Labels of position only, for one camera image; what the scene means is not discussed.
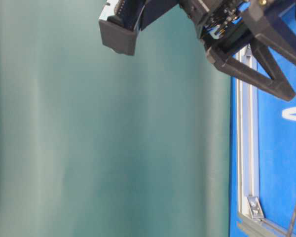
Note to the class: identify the black gripper body teal tape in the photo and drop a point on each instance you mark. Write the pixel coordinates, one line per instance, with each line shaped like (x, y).
(219, 28)

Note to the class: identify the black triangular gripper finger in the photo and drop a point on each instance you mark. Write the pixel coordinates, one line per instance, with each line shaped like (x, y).
(262, 28)

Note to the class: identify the blue table cloth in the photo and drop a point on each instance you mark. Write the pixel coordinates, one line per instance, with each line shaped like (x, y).
(277, 155)

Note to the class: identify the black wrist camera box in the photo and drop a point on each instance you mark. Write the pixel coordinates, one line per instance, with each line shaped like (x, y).
(121, 21)

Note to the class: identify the silver aluminium extrusion frame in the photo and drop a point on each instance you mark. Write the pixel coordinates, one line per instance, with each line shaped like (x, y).
(249, 209)

